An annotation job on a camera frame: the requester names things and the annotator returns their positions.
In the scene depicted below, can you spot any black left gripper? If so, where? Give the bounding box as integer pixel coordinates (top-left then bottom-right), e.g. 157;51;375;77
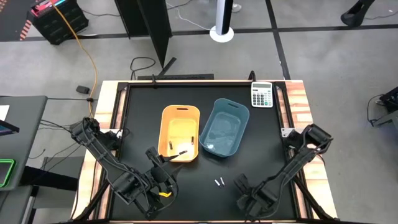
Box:
150;150;188;183

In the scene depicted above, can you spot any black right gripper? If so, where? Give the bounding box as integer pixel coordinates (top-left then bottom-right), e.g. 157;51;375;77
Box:
234;174;264;217

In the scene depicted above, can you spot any yellow plastic bin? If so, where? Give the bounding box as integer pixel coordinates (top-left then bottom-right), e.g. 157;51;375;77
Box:
157;105;201;164

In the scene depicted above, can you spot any blue plastic bin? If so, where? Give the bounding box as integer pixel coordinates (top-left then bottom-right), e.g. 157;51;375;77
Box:
198;98;251;158

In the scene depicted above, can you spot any black table mat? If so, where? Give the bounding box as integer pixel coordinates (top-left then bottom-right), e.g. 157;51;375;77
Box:
111;85;296;222

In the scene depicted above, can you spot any white desk calculator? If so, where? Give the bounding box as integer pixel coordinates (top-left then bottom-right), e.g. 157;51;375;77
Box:
251;81;274;109

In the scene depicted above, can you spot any white pole with round base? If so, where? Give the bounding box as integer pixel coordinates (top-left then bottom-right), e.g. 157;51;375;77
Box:
209;0;235;44

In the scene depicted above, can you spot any black divider panel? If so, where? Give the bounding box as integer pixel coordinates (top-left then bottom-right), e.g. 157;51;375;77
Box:
114;0;174;68

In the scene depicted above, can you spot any gray work desk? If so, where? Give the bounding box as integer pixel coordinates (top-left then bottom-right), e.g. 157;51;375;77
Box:
0;95;49;191

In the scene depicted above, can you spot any green-framed tablet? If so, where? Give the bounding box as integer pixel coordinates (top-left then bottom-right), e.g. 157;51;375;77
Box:
0;159;16;189

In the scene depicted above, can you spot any dark tablet on desk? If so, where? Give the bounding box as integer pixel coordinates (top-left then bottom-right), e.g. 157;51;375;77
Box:
0;119;21;137

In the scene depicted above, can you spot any white paper sheet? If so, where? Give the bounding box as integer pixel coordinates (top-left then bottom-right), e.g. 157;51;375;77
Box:
0;105;11;122

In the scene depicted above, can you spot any black orange-striped floor mat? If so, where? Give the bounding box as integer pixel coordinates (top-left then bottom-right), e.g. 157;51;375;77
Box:
0;0;35;43

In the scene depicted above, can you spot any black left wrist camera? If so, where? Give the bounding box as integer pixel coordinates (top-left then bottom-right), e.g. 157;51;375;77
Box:
145;146;164;164

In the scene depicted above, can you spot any black diagonal frame strut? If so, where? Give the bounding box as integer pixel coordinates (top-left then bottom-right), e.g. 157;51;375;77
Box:
284;155;336;222
73;169;121;222

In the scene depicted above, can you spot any black floor base plate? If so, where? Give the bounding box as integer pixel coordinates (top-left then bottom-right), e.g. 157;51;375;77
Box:
137;73;215;82

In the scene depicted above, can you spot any black floor cable loop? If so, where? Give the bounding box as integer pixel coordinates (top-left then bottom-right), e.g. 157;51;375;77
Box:
129;57;157;81

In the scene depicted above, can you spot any orange-yellow power cable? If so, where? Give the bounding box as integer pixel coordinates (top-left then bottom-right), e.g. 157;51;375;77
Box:
49;0;99;118

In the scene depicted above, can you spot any thin white floor cable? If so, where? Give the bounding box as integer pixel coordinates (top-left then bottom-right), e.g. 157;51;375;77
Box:
166;1;212;32

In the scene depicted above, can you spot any black device with cable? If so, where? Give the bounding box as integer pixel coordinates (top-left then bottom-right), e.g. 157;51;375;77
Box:
367;86;398;129

